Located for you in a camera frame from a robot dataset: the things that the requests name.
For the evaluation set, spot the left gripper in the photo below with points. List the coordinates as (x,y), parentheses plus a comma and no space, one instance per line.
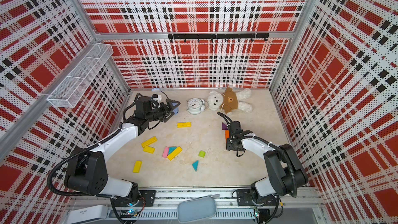
(168,111)

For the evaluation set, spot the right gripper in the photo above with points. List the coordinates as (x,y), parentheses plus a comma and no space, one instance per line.
(229,146)

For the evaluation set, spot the purple triangle block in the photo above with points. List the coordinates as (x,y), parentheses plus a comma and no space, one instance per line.
(224,126)

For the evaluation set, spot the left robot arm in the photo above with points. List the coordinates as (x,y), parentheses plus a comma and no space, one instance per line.
(84,172)

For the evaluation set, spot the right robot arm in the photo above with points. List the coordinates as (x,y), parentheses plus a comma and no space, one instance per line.
(285,173)

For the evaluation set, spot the yellow long block top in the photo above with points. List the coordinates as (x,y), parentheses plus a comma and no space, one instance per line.
(184,124)

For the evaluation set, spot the yellow long block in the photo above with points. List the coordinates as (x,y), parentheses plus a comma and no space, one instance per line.
(174,153)
(149,142)
(184,124)

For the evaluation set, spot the white alarm clock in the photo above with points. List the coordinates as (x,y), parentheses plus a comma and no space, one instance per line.
(196,106)

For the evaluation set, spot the yellow long block left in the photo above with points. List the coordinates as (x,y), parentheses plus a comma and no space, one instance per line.
(149,142)

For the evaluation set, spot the green half-cylinder block lower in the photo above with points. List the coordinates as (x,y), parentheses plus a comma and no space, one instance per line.
(202,154)

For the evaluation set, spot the teal triangle block centre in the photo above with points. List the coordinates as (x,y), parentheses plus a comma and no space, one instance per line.
(171,150)

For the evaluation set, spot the teal triangle block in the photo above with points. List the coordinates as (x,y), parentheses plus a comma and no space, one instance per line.
(171,150)
(195,165)

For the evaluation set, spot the pink block lower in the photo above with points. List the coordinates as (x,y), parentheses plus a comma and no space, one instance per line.
(165,152)

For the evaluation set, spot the white teddy bear brown hoodie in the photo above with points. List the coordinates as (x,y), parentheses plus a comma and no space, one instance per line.
(230,100)

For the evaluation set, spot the yellow long block centre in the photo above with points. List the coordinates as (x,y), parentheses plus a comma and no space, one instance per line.
(174,153)

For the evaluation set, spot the small yellow block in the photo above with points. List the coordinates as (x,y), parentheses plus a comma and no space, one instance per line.
(149,149)

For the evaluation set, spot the yellow block bottom left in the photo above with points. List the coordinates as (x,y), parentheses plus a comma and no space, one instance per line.
(137,166)

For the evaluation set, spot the grey pouch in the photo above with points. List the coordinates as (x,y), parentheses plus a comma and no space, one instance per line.
(196,209)

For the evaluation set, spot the white box device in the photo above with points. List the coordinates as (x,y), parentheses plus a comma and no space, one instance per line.
(87,215)

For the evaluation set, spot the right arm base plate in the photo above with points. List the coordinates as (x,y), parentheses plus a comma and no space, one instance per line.
(248,197)

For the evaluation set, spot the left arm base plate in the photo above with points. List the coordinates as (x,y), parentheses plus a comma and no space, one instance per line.
(146,197)

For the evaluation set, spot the white wire basket shelf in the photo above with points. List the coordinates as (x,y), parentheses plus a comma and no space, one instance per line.
(72,88)

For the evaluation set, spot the black hook rail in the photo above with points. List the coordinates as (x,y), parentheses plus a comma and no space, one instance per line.
(249,36)

